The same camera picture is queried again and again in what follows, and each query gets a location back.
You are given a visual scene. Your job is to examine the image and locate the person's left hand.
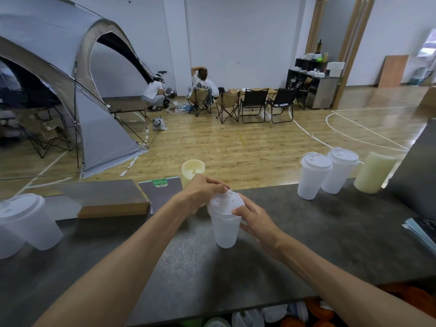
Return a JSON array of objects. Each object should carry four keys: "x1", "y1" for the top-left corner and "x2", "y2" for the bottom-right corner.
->
[{"x1": 174, "y1": 173, "x2": 231, "y2": 215}]

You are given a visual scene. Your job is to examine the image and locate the person's right hand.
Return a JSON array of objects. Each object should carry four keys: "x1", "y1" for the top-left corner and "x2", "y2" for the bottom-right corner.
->
[{"x1": 232, "y1": 193, "x2": 286, "y2": 260}]

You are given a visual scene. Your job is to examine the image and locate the white lidded plastic cup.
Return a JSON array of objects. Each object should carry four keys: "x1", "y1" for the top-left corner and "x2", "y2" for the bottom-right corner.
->
[
  {"x1": 321, "y1": 147, "x2": 360, "y2": 195},
  {"x1": 0, "y1": 193, "x2": 64, "y2": 252},
  {"x1": 297, "y1": 152, "x2": 333, "y2": 201},
  {"x1": 207, "y1": 190, "x2": 246, "y2": 249}
]

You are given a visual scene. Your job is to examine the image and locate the person's left forearm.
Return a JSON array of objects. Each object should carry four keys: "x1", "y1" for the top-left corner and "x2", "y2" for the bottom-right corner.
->
[{"x1": 33, "y1": 197, "x2": 186, "y2": 327}]

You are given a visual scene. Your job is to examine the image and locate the person's right forearm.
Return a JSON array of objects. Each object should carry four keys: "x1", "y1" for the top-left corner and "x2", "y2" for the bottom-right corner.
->
[{"x1": 271, "y1": 233, "x2": 436, "y2": 327}]

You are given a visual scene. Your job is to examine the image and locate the grey clipboard with green clip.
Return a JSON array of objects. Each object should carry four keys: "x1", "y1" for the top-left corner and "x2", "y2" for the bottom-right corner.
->
[{"x1": 138, "y1": 176, "x2": 184, "y2": 215}]

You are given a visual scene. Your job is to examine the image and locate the beige folding chair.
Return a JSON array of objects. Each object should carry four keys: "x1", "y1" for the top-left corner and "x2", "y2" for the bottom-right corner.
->
[
  {"x1": 215, "y1": 91, "x2": 241, "y2": 124},
  {"x1": 185, "y1": 87, "x2": 212, "y2": 117},
  {"x1": 18, "y1": 113, "x2": 73, "y2": 159}
]

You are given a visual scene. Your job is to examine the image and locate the black folding chair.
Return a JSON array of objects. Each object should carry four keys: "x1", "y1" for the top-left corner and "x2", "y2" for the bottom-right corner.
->
[
  {"x1": 239, "y1": 88, "x2": 269, "y2": 124},
  {"x1": 266, "y1": 87, "x2": 300, "y2": 124}
]

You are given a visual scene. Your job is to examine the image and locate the wooden slat table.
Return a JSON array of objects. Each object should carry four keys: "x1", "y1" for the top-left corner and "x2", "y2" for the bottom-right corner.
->
[{"x1": 228, "y1": 87, "x2": 278, "y2": 100}]

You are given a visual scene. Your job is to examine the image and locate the white plastic jug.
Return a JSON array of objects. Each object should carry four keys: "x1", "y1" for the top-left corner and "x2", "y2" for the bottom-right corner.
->
[{"x1": 231, "y1": 309, "x2": 265, "y2": 327}]

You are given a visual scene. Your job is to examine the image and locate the wooden box with grey top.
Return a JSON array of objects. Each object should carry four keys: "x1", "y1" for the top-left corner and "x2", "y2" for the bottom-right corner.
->
[{"x1": 54, "y1": 179, "x2": 151, "y2": 220}]

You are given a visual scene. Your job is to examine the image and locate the low wooden table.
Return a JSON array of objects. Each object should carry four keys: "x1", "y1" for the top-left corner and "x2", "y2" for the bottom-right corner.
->
[{"x1": 105, "y1": 98, "x2": 152, "y2": 122}]

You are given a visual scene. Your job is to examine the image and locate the orange round object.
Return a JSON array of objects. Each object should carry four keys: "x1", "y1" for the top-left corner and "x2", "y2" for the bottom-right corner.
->
[
  {"x1": 304, "y1": 297, "x2": 336, "y2": 321},
  {"x1": 400, "y1": 285, "x2": 436, "y2": 319}
]

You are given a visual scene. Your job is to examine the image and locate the black shelf cabinet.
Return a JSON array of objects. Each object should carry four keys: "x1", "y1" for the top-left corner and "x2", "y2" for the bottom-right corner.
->
[{"x1": 285, "y1": 58, "x2": 329, "y2": 110}]

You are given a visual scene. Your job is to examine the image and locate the grey metal cabinet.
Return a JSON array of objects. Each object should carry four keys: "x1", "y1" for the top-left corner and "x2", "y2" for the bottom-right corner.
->
[{"x1": 305, "y1": 76, "x2": 338, "y2": 110}]

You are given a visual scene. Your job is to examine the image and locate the white boxes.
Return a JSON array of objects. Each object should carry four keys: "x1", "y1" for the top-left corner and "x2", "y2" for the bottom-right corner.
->
[{"x1": 326, "y1": 61, "x2": 346, "y2": 78}]

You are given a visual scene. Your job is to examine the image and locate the dark grey panel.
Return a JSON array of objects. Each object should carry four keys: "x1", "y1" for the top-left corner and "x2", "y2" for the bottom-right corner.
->
[{"x1": 386, "y1": 118, "x2": 436, "y2": 221}]

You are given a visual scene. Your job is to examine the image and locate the stack of papers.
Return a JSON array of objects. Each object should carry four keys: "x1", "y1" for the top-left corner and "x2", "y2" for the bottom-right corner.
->
[{"x1": 402, "y1": 217, "x2": 436, "y2": 256}]

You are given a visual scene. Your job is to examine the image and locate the grey dome tent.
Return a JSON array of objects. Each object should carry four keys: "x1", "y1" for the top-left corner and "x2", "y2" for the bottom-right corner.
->
[{"x1": 0, "y1": 0, "x2": 155, "y2": 181}]

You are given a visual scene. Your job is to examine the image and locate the leaning wooden board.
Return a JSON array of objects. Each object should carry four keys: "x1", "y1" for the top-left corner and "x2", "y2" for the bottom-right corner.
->
[{"x1": 378, "y1": 54, "x2": 409, "y2": 88}]

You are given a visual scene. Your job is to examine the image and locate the translucent plastic cup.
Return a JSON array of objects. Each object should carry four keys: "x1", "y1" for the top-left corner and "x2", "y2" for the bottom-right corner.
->
[{"x1": 0, "y1": 224, "x2": 25, "y2": 260}]

